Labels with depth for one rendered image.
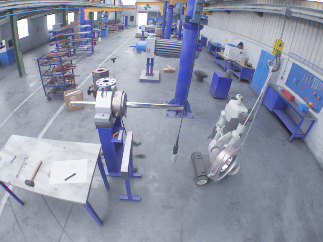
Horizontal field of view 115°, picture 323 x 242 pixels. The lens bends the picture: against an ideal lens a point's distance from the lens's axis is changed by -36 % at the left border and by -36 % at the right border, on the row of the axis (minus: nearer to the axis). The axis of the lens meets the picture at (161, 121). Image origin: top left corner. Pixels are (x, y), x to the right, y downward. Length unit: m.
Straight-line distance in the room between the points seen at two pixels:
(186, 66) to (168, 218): 2.85
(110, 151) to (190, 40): 2.53
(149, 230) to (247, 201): 1.63
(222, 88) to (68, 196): 4.73
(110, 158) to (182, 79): 2.25
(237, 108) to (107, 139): 1.66
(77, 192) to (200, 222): 1.65
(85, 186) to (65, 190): 0.21
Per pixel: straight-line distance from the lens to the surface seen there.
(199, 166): 2.67
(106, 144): 2.20
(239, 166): 1.75
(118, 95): 2.03
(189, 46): 3.39
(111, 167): 2.60
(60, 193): 1.68
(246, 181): 3.11
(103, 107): 1.96
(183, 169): 2.81
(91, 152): 1.87
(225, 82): 5.08
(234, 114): 2.00
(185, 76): 3.56
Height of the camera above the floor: 2.22
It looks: 37 degrees down
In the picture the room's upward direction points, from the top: 7 degrees clockwise
